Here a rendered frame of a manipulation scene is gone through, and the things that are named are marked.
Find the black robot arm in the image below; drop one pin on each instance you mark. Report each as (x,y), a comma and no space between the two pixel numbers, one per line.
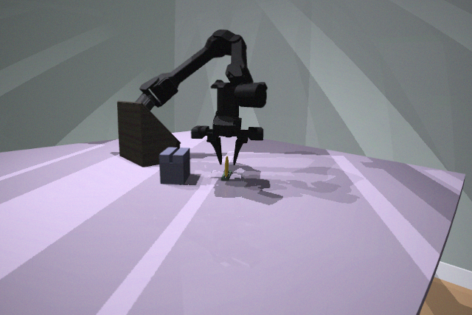
(241,91)

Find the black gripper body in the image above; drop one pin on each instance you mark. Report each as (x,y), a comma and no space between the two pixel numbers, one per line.
(254,133)

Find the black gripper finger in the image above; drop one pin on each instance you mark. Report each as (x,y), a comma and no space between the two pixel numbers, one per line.
(217,146)
(238,145)

